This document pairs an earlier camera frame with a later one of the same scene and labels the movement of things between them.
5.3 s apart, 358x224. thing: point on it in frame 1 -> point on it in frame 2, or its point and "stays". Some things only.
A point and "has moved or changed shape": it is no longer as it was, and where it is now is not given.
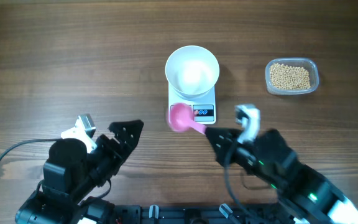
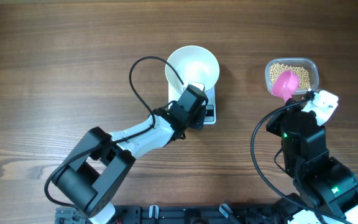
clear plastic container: [291, 76] stays
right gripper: [220, 147] -> [273, 124]
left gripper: [122, 152] -> [197, 123]
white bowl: [192, 71] stays
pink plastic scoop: [180, 118] has moved or changed shape
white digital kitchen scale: [204, 109] stays
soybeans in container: [288, 77] stays
